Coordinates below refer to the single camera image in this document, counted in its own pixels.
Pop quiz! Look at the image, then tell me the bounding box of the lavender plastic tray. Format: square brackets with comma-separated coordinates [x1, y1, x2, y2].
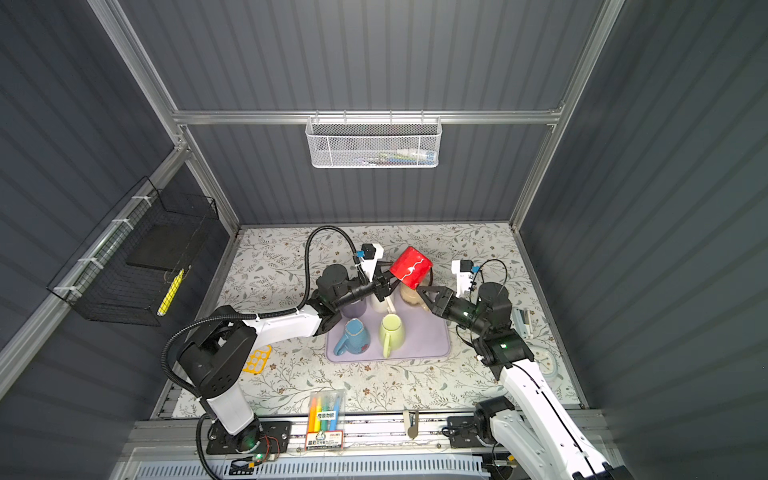
[326, 292, 451, 363]

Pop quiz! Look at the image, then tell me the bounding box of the black wire basket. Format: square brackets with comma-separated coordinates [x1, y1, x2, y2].
[48, 181, 219, 326]

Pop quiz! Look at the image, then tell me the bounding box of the white wire mesh basket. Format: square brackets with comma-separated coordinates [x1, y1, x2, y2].
[305, 117, 443, 169]

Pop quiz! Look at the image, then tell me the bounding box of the pack of coloured markers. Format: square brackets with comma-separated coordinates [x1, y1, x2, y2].
[304, 390, 345, 451]

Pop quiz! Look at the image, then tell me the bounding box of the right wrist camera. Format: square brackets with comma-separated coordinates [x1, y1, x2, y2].
[451, 259, 479, 297]

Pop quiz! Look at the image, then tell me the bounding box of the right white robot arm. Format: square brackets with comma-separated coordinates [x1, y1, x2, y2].
[417, 282, 632, 479]

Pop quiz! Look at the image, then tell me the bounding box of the purple mug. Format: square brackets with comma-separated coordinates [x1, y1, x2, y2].
[341, 300, 367, 319]

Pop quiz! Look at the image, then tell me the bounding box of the yellow calculator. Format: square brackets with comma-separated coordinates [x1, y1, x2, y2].
[242, 345, 273, 375]

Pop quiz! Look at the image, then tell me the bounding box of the black corrugated cable hose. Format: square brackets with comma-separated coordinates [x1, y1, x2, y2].
[160, 225, 361, 480]

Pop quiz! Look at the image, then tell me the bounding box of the blue dotted mug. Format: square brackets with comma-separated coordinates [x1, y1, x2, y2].
[333, 318, 371, 356]

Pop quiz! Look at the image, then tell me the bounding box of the light green mug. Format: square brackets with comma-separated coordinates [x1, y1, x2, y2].
[379, 314, 406, 359]

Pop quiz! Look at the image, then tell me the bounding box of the white mug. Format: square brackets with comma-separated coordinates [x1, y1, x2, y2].
[370, 295, 396, 315]

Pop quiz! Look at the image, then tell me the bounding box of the red mug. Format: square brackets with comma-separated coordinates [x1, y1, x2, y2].
[389, 246, 433, 290]

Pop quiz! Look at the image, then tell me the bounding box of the yellow highlighter pen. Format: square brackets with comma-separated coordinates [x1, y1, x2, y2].
[156, 269, 185, 317]

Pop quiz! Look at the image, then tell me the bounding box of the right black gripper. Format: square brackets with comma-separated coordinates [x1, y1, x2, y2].
[418, 285, 488, 339]

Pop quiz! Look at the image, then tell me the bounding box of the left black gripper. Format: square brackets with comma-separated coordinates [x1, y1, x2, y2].
[333, 260, 406, 314]

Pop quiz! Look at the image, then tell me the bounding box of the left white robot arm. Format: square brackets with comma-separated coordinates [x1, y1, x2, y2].
[176, 264, 400, 437]

